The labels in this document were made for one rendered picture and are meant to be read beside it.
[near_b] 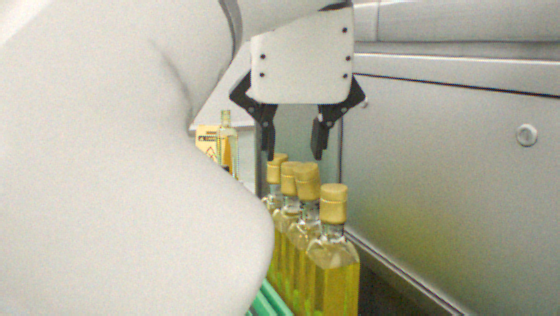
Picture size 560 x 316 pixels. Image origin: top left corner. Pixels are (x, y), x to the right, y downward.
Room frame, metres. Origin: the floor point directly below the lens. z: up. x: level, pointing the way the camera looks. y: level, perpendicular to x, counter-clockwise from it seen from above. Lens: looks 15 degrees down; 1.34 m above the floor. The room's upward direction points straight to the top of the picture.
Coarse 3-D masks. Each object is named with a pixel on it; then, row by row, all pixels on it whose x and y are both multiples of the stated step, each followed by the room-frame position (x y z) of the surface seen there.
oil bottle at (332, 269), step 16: (320, 240) 0.52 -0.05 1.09; (320, 256) 0.50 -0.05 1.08; (336, 256) 0.50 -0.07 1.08; (352, 256) 0.51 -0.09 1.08; (320, 272) 0.50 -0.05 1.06; (336, 272) 0.49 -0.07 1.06; (352, 272) 0.50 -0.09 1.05; (320, 288) 0.49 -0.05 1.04; (336, 288) 0.50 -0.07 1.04; (352, 288) 0.51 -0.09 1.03; (320, 304) 0.49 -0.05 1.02; (336, 304) 0.50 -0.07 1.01; (352, 304) 0.51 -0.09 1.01
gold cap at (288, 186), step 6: (288, 162) 0.64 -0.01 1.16; (294, 162) 0.64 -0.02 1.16; (282, 168) 0.62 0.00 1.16; (288, 168) 0.61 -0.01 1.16; (282, 174) 0.62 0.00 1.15; (288, 174) 0.61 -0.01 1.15; (282, 180) 0.62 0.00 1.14; (288, 180) 0.61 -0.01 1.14; (294, 180) 0.61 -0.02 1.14; (282, 186) 0.62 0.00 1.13; (288, 186) 0.61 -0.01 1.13; (294, 186) 0.61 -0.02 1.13; (282, 192) 0.62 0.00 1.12; (288, 192) 0.61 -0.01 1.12; (294, 192) 0.61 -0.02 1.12
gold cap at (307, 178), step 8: (296, 168) 0.57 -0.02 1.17; (304, 168) 0.57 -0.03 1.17; (312, 168) 0.56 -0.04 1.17; (296, 176) 0.56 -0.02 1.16; (304, 176) 0.56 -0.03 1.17; (312, 176) 0.56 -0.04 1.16; (296, 184) 0.57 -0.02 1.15; (304, 184) 0.56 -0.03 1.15; (312, 184) 0.56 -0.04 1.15; (320, 184) 0.57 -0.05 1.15; (304, 192) 0.56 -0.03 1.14; (312, 192) 0.56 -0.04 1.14; (304, 200) 0.56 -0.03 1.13; (312, 200) 0.56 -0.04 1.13
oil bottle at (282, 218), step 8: (280, 208) 0.63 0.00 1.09; (272, 216) 0.63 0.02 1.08; (280, 216) 0.61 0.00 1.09; (288, 216) 0.61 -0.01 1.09; (296, 216) 0.61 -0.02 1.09; (280, 224) 0.60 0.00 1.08; (288, 224) 0.60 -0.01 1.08; (280, 232) 0.60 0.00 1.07; (280, 240) 0.60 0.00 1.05; (280, 248) 0.60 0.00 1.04; (272, 256) 0.63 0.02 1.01; (280, 256) 0.60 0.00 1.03; (272, 264) 0.63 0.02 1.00; (280, 264) 0.60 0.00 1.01; (272, 272) 0.63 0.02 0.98; (280, 272) 0.60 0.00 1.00; (272, 280) 0.63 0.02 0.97; (280, 280) 0.60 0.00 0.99; (280, 288) 0.60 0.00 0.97; (280, 296) 0.60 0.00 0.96
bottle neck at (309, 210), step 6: (300, 204) 0.57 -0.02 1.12; (306, 204) 0.56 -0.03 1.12; (312, 204) 0.56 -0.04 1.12; (318, 204) 0.57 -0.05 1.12; (300, 210) 0.57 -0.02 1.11; (306, 210) 0.56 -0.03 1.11; (312, 210) 0.56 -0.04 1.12; (318, 210) 0.57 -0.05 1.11; (300, 216) 0.57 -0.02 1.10; (306, 216) 0.56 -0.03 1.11; (312, 216) 0.56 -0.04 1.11; (318, 216) 0.57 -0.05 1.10; (300, 222) 0.57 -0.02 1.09; (306, 222) 0.56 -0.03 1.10; (312, 222) 0.56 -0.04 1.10; (318, 222) 0.57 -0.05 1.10
